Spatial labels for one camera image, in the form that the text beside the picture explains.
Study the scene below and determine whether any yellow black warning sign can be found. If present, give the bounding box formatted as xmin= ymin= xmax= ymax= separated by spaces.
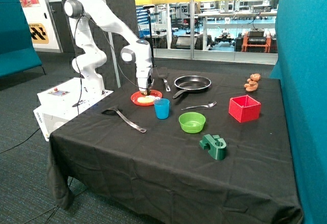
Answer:
xmin=29 ymin=23 xmax=49 ymax=44

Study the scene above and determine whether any blue plastic cup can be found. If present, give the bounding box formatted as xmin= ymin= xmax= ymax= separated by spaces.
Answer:
xmin=154 ymin=98 xmax=170 ymax=119

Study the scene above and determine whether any black tripod stand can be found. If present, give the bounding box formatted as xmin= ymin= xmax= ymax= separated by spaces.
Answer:
xmin=143 ymin=4 xmax=156 ymax=68

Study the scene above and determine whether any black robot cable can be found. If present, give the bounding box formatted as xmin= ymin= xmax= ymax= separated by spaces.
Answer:
xmin=72 ymin=14 xmax=144 ymax=107

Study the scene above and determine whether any silver metal fork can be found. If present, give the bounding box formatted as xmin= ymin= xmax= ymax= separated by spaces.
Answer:
xmin=181 ymin=101 xmax=217 ymax=110

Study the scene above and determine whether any black ladle metal handle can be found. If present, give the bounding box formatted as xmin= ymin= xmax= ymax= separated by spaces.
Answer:
xmin=102 ymin=105 xmax=147 ymax=133

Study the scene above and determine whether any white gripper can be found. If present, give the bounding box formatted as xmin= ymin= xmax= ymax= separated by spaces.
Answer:
xmin=137 ymin=73 xmax=154 ymax=95

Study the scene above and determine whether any dark green printed part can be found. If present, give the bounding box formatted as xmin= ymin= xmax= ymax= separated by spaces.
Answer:
xmin=199 ymin=134 xmax=227 ymax=160

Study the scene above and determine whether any black slotted spatula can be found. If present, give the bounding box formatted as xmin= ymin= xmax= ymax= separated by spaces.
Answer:
xmin=156 ymin=67 xmax=171 ymax=92

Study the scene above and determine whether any black frying pan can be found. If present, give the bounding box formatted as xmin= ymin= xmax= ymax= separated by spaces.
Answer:
xmin=172 ymin=75 xmax=212 ymax=99

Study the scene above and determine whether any orange black wheeled robot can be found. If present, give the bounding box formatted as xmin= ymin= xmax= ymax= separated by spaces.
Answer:
xmin=241 ymin=29 xmax=271 ymax=53

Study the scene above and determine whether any dark grey acoustic panel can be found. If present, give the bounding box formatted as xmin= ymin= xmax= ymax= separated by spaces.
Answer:
xmin=62 ymin=0 xmax=139 ymax=90

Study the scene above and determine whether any teal partition panel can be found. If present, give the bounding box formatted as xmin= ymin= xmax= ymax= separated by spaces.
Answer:
xmin=270 ymin=0 xmax=326 ymax=223

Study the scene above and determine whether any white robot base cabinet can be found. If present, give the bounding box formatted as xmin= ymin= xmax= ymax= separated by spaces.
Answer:
xmin=33 ymin=78 xmax=112 ymax=141

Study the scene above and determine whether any red open box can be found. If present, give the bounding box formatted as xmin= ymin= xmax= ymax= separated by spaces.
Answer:
xmin=228 ymin=95 xmax=261 ymax=123

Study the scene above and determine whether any yellow toy corn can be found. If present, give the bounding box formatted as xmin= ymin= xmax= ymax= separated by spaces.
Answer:
xmin=137 ymin=96 xmax=155 ymax=104

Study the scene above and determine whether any teal sofa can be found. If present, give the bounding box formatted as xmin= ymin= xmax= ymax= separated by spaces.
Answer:
xmin=1 ymin=0 xmax=42 ymax=77

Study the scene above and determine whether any brown teddy bear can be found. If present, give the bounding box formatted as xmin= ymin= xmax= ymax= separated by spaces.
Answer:
xmin=244 ymin=73 xmax=261 ymax=92

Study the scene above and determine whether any black tablecloth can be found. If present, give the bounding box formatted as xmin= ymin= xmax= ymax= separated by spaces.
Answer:
xmin=46 ymin=73 xmax=304 ymax=223

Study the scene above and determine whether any green plastic bowl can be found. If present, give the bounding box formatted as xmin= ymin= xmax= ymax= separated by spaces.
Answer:
xmin=179 ymin=112 xmax=206 ymax=134

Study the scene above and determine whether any red plastic plate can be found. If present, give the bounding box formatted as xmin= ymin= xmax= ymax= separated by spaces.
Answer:
xmin=131 ymin=90 xmax=162 ymax=106

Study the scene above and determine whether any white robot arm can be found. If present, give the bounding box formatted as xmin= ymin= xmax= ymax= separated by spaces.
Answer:
xmin=64 ymin=0 xmax=152 ymax=95

